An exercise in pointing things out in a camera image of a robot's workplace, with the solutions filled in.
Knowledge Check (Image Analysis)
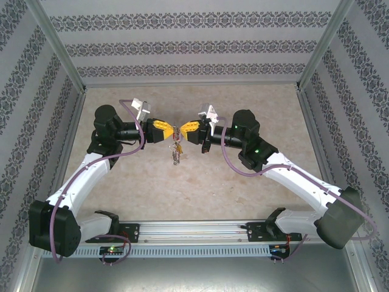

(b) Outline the metal keyring with chain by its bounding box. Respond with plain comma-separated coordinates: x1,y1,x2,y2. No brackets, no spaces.
168,124,185,167

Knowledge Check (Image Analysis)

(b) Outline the grey slotted cable duct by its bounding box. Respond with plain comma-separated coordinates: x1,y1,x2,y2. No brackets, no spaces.
41,245,291,259

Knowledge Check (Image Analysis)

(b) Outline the aluminium upright frame post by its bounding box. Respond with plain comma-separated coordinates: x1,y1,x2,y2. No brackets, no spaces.
26,0,88,92
296,0,356,91

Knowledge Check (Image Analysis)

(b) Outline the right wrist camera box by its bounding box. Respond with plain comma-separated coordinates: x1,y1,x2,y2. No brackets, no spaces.
196,103,219,124

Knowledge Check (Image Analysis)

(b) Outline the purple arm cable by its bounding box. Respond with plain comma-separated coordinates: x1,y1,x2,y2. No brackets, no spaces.
50,99,146,265
218,117,377,263

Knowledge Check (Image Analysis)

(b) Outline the aluminium side frame rail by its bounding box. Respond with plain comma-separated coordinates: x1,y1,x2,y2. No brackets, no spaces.
296,86,338,192
42,88,89,223

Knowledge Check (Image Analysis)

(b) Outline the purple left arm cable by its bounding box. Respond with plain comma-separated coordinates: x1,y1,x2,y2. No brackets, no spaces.
50,99,146,265

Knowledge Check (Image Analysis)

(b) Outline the small black circuit board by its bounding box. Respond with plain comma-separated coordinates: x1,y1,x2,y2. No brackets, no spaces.
99,245,126,256
269,244,290,255

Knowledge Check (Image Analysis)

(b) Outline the aluminium rear frame rail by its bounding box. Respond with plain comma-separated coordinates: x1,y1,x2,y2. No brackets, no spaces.
82,79,301,89

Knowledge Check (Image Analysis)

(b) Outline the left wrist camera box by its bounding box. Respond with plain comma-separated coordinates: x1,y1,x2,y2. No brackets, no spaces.
130,97,153,122

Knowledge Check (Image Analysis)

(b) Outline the long aluminium base rail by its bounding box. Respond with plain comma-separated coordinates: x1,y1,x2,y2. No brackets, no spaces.
30,219,357,244

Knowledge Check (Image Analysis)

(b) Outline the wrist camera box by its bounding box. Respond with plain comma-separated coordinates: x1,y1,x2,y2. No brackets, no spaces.
130,97,153,122
196,103,219,124

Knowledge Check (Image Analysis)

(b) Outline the grey metal sheet panel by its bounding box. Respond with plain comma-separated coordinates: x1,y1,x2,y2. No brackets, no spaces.
29,257,372,292

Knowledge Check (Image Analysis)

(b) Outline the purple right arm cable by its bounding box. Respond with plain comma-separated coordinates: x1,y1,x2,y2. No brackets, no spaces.
218,117,377,263

